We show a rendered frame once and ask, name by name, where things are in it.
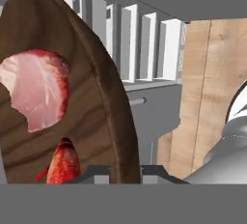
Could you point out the white grey open fridge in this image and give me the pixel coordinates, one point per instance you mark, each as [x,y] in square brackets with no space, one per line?
[144,47]

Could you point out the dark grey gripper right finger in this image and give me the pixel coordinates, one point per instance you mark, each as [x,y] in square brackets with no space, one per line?
[154,171]

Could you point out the light wood cabinet panel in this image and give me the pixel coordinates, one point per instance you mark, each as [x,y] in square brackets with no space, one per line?
[205,89]

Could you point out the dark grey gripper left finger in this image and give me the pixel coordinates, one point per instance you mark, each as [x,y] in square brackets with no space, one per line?
[96,171]

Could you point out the red orange fish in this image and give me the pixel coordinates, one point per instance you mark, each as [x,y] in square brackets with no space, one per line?
[64,165]

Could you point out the grey drawer front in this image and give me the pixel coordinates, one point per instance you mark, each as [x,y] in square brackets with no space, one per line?
[157,112]

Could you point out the shiny silver metal pot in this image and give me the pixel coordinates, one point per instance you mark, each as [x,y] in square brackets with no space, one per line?
[225,157]

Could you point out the raw pink red steak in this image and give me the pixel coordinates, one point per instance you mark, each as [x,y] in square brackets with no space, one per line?
[35,89]

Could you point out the brown wooden bowl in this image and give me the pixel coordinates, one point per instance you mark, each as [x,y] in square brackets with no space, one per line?
[93,112]

